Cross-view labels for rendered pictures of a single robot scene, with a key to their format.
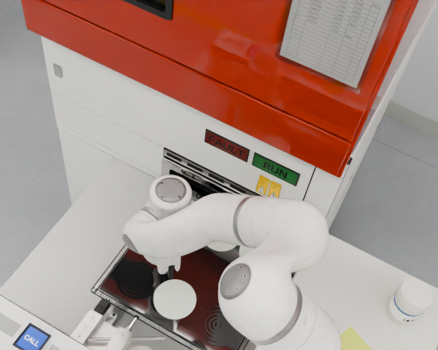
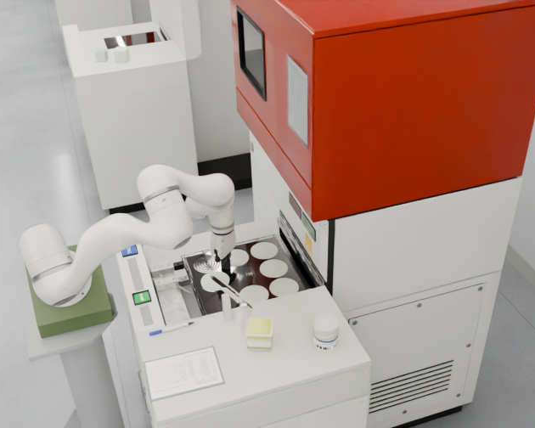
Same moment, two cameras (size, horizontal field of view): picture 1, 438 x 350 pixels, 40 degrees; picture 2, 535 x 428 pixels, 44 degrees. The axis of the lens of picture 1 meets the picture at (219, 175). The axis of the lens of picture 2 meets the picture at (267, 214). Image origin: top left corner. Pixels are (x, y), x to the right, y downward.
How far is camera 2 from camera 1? 147 cm
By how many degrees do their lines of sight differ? 40
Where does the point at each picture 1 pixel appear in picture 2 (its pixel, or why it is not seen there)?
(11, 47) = not seen: hidden behind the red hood
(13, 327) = not seen: hidden behind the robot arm
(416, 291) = (327, 322)
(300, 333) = (158, 203)
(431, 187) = not seen: outside the picture
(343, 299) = (295, 320)
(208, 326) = (217, 301)
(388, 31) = (309, 104)
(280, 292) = (157, 176)
